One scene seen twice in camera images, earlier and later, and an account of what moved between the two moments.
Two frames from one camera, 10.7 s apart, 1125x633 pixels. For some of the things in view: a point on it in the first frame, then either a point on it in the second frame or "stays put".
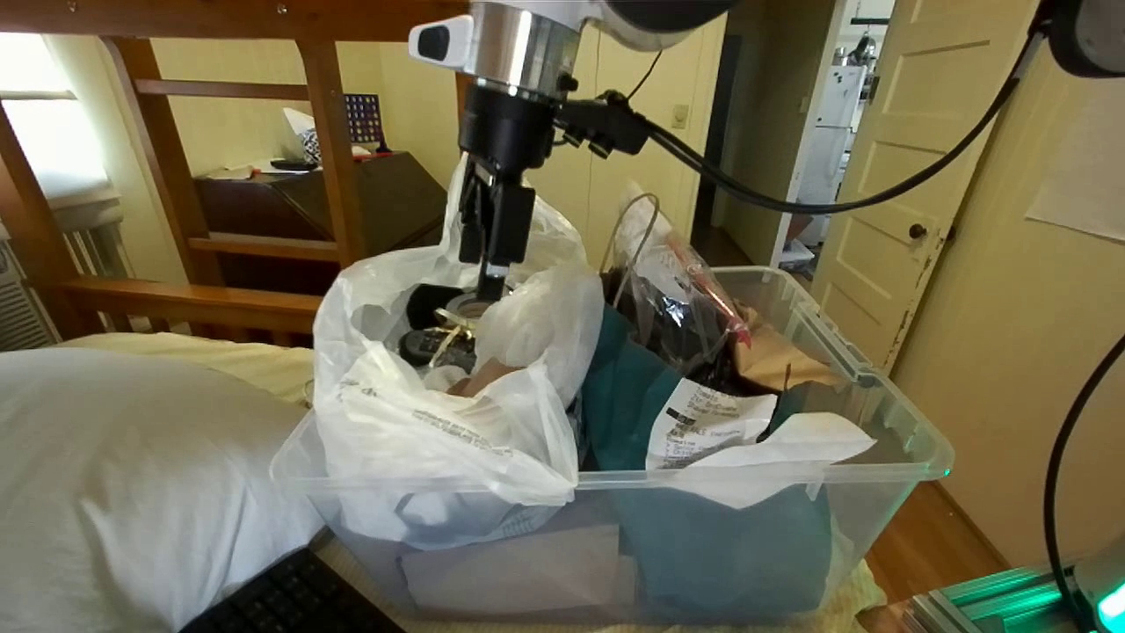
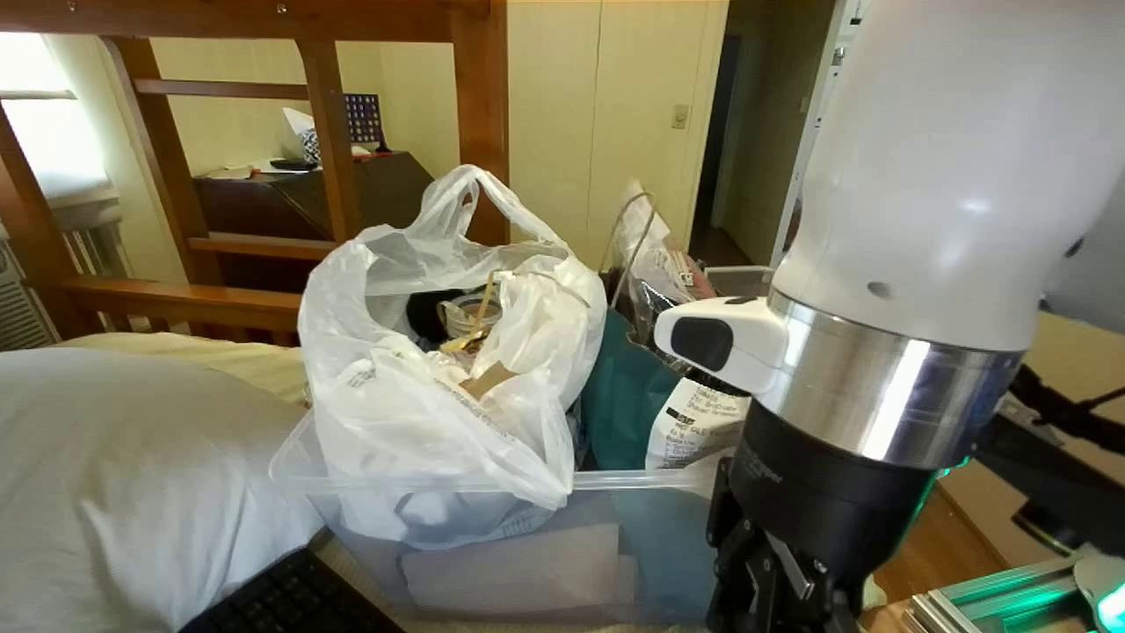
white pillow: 134,496 stays put
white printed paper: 712,440 stays put
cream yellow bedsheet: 280,367 stays put
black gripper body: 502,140 → 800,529
